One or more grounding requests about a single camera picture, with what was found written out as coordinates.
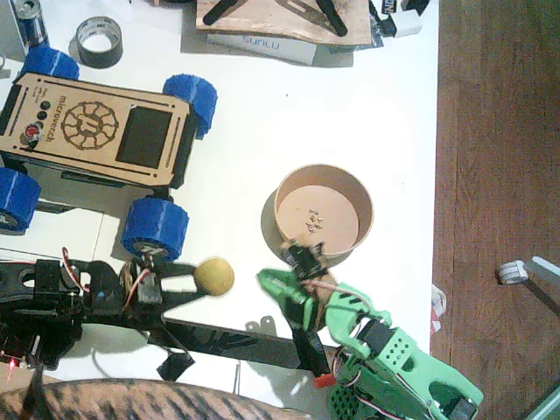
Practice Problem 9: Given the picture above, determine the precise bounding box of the blue drink can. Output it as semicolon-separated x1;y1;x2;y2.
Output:
12;0;50;48

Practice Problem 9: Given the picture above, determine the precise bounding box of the black plastic piece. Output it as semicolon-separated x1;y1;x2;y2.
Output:
156;349;197;382

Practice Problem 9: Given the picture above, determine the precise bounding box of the small white box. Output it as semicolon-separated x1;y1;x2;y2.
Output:
383;7;424;40

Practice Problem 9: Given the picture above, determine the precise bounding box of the white cardboard box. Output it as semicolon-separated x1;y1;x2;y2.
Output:
205;31;319;67

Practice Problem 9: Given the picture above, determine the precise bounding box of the white paper sheet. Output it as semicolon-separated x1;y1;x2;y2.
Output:
34;208;106;266

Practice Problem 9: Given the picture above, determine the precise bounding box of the black flat rail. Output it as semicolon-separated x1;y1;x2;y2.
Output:
143;314;314;369

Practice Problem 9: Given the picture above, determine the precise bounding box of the brown wooden board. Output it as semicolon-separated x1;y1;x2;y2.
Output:
194;0;374;47

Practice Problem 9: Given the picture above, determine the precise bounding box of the striped brown fabric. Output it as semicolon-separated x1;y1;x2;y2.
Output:
0;377;316;420

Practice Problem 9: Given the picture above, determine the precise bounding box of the black tape roll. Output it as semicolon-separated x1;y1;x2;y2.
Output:
74;16;125;70

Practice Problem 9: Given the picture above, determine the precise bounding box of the white red plastic bag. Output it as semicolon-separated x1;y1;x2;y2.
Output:
430;283;449;337

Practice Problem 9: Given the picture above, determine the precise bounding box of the black stand leg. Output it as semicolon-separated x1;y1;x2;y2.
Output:
315;0;349;38
202;0;247;26

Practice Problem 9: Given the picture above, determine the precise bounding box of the brown paper bowl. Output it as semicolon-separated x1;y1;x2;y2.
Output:
273;164;375;268

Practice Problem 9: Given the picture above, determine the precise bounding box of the yellow lemon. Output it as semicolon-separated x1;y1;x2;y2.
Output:
193;256;235;298

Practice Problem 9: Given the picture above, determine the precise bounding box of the black plastic bracket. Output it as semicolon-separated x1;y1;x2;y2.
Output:
400;0;432;18

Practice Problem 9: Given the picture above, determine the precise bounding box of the wooden rover chassis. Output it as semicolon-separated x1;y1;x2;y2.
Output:
0;72;197;193

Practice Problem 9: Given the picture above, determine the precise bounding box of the grey chair leg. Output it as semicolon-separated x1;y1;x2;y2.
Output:
524;255;560;319

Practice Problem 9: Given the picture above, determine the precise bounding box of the blue rover wheel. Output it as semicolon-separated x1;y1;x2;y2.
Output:
0;167;43;236
119;197;191;265
20;45;81;82
162;73;219;142

